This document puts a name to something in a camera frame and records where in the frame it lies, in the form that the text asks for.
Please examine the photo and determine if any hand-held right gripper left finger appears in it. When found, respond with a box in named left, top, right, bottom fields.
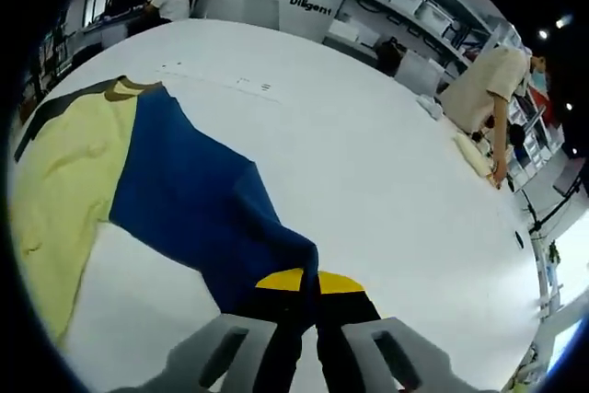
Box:
left=108, top=267, right=324, bottom=393

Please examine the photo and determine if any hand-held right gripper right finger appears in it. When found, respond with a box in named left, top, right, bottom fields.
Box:
left=316, top=271, right=466, bottom=393

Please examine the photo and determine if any yellow blue grey garment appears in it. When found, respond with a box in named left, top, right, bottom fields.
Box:
left=11, top=75, right=321, bottom=348

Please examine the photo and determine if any white crumpled cloth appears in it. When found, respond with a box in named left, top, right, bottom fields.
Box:
left=416, top=96, right=445, bottom=121

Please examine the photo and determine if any white chair back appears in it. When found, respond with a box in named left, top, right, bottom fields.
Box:
left=242, top=0, right=281, bottom=30
left=395, top=50, right=445, bottom=95

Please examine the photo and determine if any black backpack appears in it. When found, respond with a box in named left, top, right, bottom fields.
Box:
left=376, top=38, right=409, bottom=76

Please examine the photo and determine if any white flat box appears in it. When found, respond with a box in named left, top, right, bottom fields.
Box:
left=331, top=19, right=381, bottom=48

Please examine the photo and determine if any white shelf unit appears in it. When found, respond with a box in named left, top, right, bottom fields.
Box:
left=326, top=0, right=512, bottom=73

